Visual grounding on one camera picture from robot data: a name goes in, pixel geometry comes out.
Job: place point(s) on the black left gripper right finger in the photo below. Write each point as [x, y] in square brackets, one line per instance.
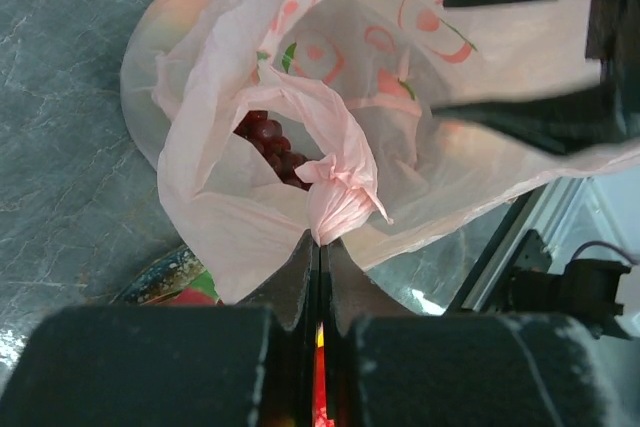
[386, 366]

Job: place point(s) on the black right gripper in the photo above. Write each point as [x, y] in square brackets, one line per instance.
[570, 123]

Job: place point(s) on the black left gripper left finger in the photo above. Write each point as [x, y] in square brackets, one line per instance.
[247, 364]

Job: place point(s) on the red fake dragon fruit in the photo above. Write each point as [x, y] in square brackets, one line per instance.
[200, 291]

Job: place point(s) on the pink plastic bag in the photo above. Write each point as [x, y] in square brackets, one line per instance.
[353, 84]

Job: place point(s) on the red fake grape bunch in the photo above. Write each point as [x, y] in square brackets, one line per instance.
[266, 135]

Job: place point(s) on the fake peach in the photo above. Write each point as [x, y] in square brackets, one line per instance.
[167, 21]

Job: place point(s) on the speckled round plate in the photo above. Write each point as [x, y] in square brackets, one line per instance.
[166, 275]

